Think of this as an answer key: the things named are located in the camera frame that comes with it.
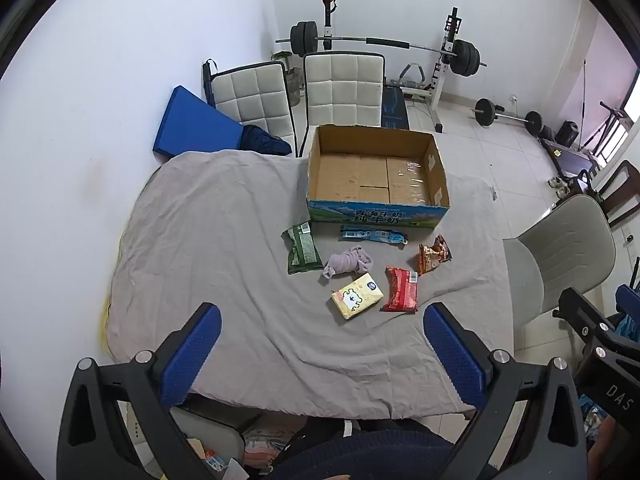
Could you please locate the white bench press rack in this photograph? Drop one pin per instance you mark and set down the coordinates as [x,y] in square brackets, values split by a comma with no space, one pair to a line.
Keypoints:
[442,80]

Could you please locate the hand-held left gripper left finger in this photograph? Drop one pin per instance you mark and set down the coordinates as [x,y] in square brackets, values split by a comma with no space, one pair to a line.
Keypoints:
[192,355]

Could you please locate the purple cloth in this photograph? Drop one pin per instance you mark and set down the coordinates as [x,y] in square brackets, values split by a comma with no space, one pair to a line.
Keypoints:
[347,261]

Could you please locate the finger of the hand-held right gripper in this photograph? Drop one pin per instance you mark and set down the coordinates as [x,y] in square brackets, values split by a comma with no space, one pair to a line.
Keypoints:
[582,312]
[630,300]

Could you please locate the blue foam mat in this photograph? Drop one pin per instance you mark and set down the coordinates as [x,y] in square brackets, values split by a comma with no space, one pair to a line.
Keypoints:
[195,125]

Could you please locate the black speaker box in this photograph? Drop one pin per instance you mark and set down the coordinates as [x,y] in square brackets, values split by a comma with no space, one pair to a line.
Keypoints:
[567,132]

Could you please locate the long blue packet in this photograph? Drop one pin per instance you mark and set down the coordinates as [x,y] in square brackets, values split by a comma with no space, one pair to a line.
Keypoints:
[372,235]

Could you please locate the orange snack packet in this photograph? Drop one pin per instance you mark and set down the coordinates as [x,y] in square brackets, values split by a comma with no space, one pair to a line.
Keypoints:
[432,256]

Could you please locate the person's right forearm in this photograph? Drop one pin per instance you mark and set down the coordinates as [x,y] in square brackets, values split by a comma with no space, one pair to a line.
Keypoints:
[602,450]

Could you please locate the black metal stand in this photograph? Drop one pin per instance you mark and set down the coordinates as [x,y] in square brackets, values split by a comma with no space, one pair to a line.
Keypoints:
[612,122]

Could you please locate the person's dark sweater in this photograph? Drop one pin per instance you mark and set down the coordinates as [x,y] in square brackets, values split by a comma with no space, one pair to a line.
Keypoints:
[380,455]

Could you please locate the white shoes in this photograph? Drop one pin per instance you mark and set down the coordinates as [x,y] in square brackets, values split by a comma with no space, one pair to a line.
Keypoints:
[559,186]

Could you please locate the open cardboard box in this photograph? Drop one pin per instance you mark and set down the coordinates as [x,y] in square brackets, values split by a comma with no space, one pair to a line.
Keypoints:
[370,180]

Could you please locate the dark wooden chair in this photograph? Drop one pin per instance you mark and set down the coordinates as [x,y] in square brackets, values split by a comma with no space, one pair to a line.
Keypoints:
[617,185]

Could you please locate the grey table cloth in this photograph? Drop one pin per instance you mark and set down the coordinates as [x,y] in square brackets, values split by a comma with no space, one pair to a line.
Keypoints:
[210,240]

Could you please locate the beige plastic chair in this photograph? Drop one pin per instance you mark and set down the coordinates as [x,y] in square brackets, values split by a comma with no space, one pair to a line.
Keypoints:
[565,245]

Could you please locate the red snack packet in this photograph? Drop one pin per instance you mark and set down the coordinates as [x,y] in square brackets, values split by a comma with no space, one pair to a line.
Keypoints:
[400,290]

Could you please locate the dark blue jacket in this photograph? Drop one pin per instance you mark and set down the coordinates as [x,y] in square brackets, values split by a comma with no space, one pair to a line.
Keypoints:
[260,140]

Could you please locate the yellow under cloth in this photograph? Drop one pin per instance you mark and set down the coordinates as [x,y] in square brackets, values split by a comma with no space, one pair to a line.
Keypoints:
[104,320]

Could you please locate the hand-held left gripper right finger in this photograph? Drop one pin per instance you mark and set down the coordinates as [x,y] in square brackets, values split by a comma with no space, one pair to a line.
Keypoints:
[452,355]

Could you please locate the long barbell with black plates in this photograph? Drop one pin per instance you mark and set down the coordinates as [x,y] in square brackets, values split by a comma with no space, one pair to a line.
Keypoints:
[400,44]

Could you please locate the white padded chair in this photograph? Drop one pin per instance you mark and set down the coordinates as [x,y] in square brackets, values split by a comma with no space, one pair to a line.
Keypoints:
[340,90]
[250,95]

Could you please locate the yellow tissue pack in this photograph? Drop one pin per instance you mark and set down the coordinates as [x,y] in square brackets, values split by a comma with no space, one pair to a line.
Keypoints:
[357,297]

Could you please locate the short barbell with black plates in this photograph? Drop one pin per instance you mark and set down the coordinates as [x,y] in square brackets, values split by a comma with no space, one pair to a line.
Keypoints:
[505,116]

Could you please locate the green snack packet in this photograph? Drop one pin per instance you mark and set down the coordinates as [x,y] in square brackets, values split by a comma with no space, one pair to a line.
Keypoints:
[302,250]

